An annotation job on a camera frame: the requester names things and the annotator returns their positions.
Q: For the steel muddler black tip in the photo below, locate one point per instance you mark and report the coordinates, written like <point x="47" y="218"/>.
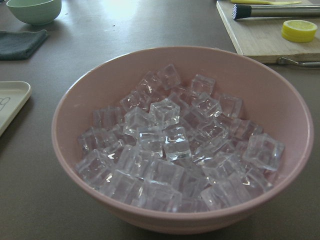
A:
<point x="242" y="11"/>

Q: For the grey folded cloth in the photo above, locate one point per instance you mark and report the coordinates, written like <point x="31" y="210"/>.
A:
<point x="20" y="45"/>

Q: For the bamboo cutting board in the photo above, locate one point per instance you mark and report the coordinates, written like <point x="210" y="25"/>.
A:
<point x="260" y="38"/>

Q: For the pile of clear ice cubes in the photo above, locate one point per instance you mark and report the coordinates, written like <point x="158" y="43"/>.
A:
<point x="177" y="148"/>

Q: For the pink bowl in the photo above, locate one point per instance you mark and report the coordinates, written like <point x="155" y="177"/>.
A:
<point x="269" y="100"/>

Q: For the cream rabbit tray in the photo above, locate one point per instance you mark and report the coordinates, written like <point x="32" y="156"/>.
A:
<point x="13" y="96"/>

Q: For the half lemon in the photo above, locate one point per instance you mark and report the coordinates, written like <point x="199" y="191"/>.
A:
<point x="299" y="31"/>

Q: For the green bowl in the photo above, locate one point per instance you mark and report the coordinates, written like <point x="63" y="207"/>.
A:
<point x="35" y="12"/>

